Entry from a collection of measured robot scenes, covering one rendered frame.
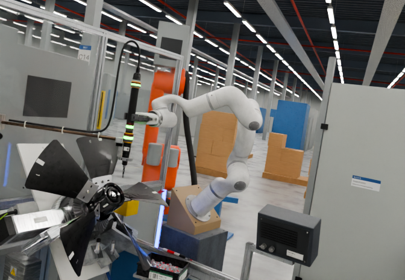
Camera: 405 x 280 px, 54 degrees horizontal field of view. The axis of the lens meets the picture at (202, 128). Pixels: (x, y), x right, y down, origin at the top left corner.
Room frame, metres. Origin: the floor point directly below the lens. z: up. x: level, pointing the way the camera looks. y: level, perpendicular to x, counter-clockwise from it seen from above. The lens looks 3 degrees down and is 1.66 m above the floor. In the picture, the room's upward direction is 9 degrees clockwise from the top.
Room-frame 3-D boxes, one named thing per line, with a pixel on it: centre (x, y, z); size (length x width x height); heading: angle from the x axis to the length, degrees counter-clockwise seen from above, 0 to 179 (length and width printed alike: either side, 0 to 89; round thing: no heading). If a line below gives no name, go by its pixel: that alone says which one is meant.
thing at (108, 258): (1.82, 0.35, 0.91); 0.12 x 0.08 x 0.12; 58
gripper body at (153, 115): (1.94, 0.28, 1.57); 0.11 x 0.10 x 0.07; 148
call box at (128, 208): (2.30, 0.39, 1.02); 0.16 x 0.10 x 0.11; 58
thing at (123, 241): (1.90, 0.33, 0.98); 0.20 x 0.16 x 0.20; 58
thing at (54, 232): (1.55, 0.52, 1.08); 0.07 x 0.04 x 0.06; 159
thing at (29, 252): (1.59, 0.57, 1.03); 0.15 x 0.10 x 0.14; 58
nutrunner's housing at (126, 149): (1.84, 0.33, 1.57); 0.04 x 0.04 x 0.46
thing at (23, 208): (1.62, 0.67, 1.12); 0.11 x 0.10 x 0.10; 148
